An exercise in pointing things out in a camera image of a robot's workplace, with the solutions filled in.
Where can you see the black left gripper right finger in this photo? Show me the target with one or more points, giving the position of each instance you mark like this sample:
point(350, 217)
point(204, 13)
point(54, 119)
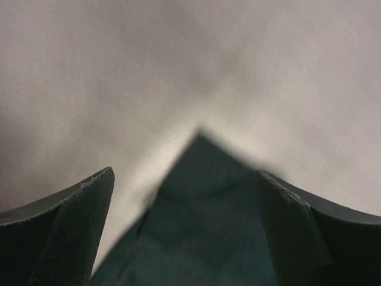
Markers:
point(313, 241)

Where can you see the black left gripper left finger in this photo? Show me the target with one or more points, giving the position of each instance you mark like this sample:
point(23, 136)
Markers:
point(54, 240)

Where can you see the black t-shirt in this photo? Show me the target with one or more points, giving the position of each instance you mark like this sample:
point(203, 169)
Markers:
point(203, 228)

